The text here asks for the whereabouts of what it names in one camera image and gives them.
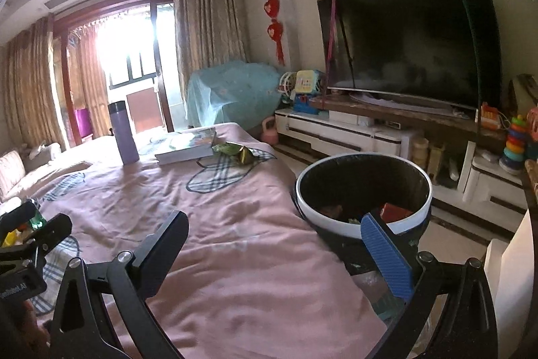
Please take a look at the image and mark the pink ribbon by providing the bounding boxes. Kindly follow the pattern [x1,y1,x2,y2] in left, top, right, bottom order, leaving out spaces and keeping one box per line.
[327,0,339,61]

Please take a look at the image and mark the purple storage box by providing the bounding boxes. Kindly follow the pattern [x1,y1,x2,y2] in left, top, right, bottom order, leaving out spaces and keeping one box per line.
[75,109,92,137]

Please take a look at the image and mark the teal covered armchair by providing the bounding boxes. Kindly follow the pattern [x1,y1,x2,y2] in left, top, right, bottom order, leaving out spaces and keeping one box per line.
[186,61,286,130]

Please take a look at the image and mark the brown wooden television board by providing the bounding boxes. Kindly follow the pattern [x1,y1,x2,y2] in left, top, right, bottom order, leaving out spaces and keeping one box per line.
[309,95,511,141]

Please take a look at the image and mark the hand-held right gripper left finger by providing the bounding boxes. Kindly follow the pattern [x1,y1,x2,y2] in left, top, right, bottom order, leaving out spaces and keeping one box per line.
[50,210,190,359]

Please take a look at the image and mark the white-rimmed black trash bin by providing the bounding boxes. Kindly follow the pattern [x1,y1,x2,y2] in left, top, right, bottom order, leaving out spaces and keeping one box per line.
[290,153,433,271]

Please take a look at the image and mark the white board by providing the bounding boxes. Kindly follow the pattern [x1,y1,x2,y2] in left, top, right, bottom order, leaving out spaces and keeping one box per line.
[483,212,538,359]

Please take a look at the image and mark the colourful picture book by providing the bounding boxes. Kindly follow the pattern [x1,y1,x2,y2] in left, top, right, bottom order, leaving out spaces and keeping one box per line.
[154,128,217,165]

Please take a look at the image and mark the blue toy cash register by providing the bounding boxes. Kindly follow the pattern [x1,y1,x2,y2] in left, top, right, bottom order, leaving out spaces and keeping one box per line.
[293,93,322,115]

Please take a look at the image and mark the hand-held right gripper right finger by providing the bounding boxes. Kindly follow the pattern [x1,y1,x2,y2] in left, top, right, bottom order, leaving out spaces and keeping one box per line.
[360,213,499,359]

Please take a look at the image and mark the yellow teal activity cube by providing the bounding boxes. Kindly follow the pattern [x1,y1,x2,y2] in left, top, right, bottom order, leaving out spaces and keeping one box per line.
[294,69,325,95]

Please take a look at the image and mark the beige patterned curtain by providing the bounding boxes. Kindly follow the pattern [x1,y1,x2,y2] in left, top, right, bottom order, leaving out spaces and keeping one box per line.
[174,0,249,107]
[69,23,110,133]
[0,16,65,151]

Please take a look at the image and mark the pink kettlebell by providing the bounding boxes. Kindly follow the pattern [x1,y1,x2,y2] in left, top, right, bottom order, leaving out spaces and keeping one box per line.
[261,117,279,144]

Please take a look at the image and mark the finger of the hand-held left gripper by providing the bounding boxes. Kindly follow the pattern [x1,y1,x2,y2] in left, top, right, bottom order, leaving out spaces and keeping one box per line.
[21,214,73,259]
[0,201,38,238]

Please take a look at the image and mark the red balcony door frame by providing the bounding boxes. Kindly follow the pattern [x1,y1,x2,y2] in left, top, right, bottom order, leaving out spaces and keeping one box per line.
[52,0,175,149]

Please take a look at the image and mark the black flat television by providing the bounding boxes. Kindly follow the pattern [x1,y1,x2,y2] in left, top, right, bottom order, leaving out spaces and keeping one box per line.
[316,0,503,111]

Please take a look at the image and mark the white television cabinet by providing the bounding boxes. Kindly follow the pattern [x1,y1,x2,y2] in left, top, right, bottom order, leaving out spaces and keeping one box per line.
[274,109,531,234]

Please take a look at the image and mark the green gold snack wrapper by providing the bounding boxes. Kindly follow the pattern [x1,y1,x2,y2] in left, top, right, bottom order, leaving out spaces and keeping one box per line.
[211,141,253,165]

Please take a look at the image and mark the rainbow stacking ring toy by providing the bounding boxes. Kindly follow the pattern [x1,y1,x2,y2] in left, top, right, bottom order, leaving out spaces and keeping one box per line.
[500,115,529,175]

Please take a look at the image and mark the red hanging ornament string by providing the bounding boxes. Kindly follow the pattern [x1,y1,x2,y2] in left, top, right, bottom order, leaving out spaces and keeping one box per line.
[258,0,286,65]

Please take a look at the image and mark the orange toy telephone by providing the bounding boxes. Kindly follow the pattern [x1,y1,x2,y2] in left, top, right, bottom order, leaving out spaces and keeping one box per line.
[480,102,507,130]

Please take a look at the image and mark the purple thermos bottle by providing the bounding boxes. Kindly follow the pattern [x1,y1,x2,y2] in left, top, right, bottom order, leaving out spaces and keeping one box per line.
[108,100,140,165]

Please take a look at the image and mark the white cage ball toy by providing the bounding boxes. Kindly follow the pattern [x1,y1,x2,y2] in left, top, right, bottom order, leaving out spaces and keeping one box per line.
[278,72,298,104]

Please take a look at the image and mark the red rainbow candy box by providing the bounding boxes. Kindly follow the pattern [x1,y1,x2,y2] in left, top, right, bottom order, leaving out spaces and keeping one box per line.
[380,203,415,223]

